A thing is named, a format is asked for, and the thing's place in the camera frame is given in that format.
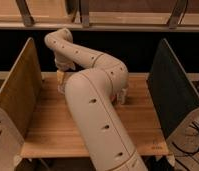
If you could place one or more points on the right dark side panel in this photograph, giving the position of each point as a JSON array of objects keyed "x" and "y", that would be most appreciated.
[{"x": 176, "y": 101}]

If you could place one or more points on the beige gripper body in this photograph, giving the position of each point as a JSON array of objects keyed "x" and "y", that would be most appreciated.
[{"x": 61, "y": 81}]

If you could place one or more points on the left wooden side panel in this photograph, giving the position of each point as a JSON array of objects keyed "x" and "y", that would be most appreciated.
[{"x": 19, "y": 92}]

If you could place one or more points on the wooden shelf with brackets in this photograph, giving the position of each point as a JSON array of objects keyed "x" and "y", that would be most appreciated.
[{"x": 101, "y": 15}]

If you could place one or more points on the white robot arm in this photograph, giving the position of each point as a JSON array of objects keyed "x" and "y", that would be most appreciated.
[{"x": 88, "y": 95}]

